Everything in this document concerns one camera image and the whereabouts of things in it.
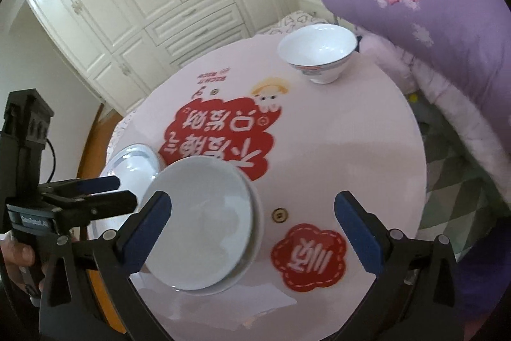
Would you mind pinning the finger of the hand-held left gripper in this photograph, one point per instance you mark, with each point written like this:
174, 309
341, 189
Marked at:
92, 184
103, 203

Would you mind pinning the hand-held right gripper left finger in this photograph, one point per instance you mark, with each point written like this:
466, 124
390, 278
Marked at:
147, 233

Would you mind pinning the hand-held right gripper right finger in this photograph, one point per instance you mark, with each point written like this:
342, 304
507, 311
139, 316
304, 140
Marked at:
359, 233

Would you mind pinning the white grey-rimmed plate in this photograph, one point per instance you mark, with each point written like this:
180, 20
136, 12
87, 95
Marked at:
135, 169

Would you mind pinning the white bowl with patterned band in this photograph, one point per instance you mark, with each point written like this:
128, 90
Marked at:
315, 45

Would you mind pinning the person's left hand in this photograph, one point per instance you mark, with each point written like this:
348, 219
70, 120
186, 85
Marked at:
18, 255

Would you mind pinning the green checked bedsheet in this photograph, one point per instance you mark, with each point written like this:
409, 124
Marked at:
451, 197

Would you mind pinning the dark purple cloth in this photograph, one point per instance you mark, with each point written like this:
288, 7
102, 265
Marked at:
483, 281

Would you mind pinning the pink fluffy blanket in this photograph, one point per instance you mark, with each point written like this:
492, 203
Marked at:
447, 113

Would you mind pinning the purple floral quilt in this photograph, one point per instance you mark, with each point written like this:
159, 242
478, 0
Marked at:
419, 5

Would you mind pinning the white nightstand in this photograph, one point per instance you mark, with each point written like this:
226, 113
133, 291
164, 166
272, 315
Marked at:
313, 1

